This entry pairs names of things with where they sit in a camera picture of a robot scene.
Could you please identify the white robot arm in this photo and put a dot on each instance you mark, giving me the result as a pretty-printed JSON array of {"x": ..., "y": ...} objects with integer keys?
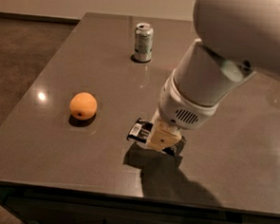
[{"x": 236, "y": 39}]

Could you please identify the silver green soda can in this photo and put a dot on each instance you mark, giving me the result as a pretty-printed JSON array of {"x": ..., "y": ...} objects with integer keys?
[{"x": 143, "y": 42}]

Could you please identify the black rxbar chocolate wrapper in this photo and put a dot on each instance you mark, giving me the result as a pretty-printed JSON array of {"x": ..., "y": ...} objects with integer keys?
[{"x": 141, "y": 130}]

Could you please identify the orange fruit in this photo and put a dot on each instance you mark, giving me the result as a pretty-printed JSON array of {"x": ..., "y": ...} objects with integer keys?
[{"x": 83, "y": 106}]

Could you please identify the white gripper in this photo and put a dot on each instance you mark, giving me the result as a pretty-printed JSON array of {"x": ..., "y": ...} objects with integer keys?
[{"x": 178, "y": 111}]

